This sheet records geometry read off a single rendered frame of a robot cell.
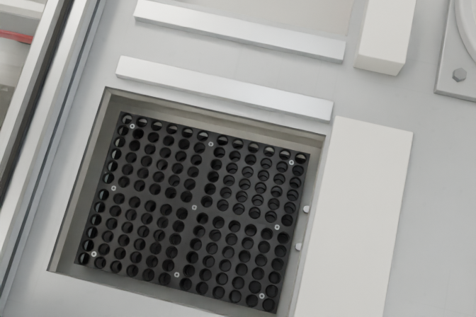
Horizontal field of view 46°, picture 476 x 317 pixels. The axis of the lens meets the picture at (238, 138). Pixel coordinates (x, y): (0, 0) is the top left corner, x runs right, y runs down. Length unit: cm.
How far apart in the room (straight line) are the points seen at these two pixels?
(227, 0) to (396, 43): 27
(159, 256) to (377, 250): 23
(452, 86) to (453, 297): 21
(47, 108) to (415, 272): 39
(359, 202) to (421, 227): 7
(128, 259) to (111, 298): 6
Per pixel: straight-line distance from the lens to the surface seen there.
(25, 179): 57
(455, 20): 65
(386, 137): 59
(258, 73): 60
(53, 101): 58
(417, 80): 63
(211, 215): 61
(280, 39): 61
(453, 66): 63
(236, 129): 70
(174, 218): 62
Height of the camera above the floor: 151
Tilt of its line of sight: 75 degrees down
